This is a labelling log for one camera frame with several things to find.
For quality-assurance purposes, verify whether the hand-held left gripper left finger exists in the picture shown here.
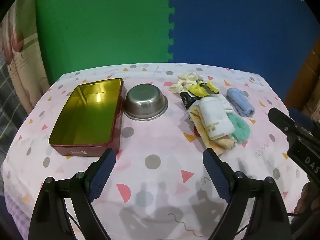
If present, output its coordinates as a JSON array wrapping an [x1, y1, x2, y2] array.
[[29, 148, 117, 240]]

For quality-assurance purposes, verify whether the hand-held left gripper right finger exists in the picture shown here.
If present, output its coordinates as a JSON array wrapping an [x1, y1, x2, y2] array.
[[202, 148, 292, 240]]

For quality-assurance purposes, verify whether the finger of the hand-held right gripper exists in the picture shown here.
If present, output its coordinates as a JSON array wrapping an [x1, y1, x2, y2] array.
[[268, 107, 310, 140], [290, 109, 320, 140]]

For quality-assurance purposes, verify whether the green fluffy scrunchie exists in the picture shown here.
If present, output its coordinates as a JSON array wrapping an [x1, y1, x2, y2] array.
[[226, 113, 251, 144]]

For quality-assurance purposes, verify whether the light blue towel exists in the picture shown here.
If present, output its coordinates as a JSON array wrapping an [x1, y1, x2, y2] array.
[[226, 88, 256, 117]]

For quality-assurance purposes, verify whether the yellow checked cloth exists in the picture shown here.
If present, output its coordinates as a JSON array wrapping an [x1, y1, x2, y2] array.
[[187, 104, 237, 149]]

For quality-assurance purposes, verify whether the white towel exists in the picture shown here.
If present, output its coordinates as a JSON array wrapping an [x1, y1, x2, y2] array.
[[199, 96, 235, 140]]

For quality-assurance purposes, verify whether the red tin box gold inside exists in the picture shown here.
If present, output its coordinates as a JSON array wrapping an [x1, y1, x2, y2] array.
[[49, 78, 125, 157]]

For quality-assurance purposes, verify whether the black snack packet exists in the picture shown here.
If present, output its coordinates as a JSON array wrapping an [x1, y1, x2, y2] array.
[[180, 92, 202, 110]]

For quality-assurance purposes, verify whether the yellow scrunchie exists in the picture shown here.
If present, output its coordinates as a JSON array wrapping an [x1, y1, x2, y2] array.
[[188, 81, 219, 97]]

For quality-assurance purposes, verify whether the person's right hand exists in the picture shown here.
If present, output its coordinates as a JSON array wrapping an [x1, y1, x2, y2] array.
[[295, 182, 320, 215]]

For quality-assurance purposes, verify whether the brown cardboard box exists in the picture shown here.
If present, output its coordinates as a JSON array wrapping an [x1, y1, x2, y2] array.
[[285, 40, 320, 113]]

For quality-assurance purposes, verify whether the pink patterned tablecloth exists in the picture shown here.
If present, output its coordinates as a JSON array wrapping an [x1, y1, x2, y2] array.
[[2, 62, 310, 240]]

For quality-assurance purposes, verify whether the steel bowl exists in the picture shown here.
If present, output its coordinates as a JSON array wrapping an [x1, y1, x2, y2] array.
[[124, 84, 169, 120]]

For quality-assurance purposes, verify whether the cream scrunchie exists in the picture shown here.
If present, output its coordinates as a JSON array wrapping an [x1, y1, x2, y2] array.
[[169, 72, 200, 93]]

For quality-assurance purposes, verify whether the blue foam mat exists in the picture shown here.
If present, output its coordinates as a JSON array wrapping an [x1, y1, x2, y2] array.
[[167, 0, 320, 100]]

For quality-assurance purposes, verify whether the grey plaid cloth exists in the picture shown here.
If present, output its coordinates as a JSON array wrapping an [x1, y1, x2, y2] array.
[[0, 52, 28, 150]]

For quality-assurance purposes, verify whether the beige printed curtain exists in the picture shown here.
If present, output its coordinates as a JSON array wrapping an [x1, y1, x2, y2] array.
[[0, 0, 50, 110]]

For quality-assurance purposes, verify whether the green foam mat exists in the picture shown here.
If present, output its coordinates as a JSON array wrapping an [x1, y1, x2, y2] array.
[[35, 0, 175, 84]]

